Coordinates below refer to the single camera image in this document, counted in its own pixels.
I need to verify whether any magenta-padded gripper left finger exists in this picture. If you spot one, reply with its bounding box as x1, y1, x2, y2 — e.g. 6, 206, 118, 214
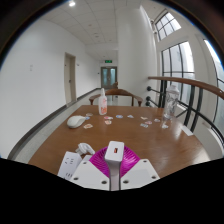
69, 146, 111, 191

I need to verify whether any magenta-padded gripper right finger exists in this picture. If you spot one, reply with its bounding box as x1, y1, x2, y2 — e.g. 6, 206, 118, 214
119, 146, 160, 191

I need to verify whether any white charger block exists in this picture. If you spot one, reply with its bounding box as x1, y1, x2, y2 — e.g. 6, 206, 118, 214
104, 140, 125, 169

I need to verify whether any white power strip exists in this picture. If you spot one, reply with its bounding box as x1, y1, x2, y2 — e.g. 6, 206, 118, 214
109, 166, 122, 192
57, 150, 94, 181

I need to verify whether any white paper card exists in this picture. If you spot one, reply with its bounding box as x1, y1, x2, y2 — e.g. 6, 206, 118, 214
179, 124, 194, 137

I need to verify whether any white bottle with orange label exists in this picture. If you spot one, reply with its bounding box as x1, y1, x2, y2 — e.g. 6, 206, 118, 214
97, 87, 108, 116

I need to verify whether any clear plastic water bottle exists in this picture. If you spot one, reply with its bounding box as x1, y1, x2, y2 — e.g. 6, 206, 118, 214
162, 83, 180, 122

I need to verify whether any wooden chair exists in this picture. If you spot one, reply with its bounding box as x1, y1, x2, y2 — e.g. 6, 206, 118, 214
88, 88, 144, 107

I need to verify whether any beige side door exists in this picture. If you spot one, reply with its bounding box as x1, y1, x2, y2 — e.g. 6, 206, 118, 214
63, 52, 78, 104

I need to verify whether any glass double door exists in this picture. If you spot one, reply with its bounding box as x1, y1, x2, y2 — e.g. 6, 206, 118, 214
100, 66, 118, 90

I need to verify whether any railing with wooden handrail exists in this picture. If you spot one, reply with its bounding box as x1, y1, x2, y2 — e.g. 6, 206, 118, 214
145, 75, 224, 148

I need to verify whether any tall black-framed window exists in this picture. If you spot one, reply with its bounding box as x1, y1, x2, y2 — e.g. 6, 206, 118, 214
161, 41, 196, 108

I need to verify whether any small high window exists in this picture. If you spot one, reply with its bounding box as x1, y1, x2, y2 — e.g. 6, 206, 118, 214
154, 11, 183, 42

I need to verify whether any white coiled cable plug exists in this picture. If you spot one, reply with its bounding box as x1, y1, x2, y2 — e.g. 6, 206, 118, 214
75, 142, 96, 156

